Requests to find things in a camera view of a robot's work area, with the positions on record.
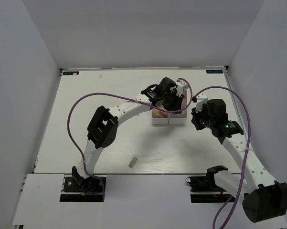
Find right blue table label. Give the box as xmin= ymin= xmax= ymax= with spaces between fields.
xmin=206 ymin=70 xmax=223 ymax=74

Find white organizer bin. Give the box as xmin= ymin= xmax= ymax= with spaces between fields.
xmin=151 ymin=109 xmax=170 ymax=125
xmin=168 ymin=91 xmax=188 ymax=125

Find grey eraser block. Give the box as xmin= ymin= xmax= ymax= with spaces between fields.
xmin=128 ymin=156 xmax=138 ymax=168

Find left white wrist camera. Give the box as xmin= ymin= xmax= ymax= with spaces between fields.
xmin=176 ymin=78 xmax=189 ymax=97

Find right white organizer bin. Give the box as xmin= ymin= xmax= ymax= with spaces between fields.
xmin=168 ymin=91 xmax=188 ymax=125

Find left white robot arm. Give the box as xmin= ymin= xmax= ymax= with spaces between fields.
xmin=72 ymin=77 xmax=189 ymax=191

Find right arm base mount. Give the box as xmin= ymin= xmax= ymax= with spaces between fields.
xmin=185 ymin=176 xmax=230 ymax=204

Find blue table label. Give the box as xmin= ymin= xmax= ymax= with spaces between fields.
xmin=63 ymin=71 xmax=79 ymax=75
xmin=206 ymin=70 xmax=223 ymax=74

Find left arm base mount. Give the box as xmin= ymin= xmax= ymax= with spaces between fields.
xmin=60 ymin=176 xmax=105 ymax=203

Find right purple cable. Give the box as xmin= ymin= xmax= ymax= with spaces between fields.
xmin=192 ymin=86 xmax=251 ymax=229

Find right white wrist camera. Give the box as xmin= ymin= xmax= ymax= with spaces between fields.
xmin=192 ymin=93 xmax=208 ymax=113

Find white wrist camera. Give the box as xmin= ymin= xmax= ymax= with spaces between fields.
xmin=176 ymin=78 xmax=189 ymax=97
xmin=192 ymin=93 xmax=208 ymax=113

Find orange marker pen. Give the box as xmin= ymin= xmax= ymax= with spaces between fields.
xmin=155 ymin=110 xmax=168 ymax=118

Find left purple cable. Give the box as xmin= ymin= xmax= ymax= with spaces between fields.
xmin=66 ymin=77 xmax=194 ymax=200

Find left white organizer bin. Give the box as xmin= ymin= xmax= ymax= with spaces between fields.
xmin=151 ymin=109 xmax=170 ymax=125

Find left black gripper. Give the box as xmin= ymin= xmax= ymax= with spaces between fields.
xmin=162 ymin=90 xmax=185 ymax=115

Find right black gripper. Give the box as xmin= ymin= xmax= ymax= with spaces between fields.
xmin=191 ymin=104 xmax=214 ymax=130

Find left blue table label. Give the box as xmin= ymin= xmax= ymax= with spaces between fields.
xmin=63 ymin=71 xmax=79 ymax=75

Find purple cable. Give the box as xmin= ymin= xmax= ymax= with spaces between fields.
xmin=66 ymin=77 xmax=194 ymax=200
xmin=192 ymin=86 xmax=251 ymax=229

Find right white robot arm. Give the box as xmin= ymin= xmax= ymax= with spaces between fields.
xmin=191 ymin=95 xmax=287 ymax=223

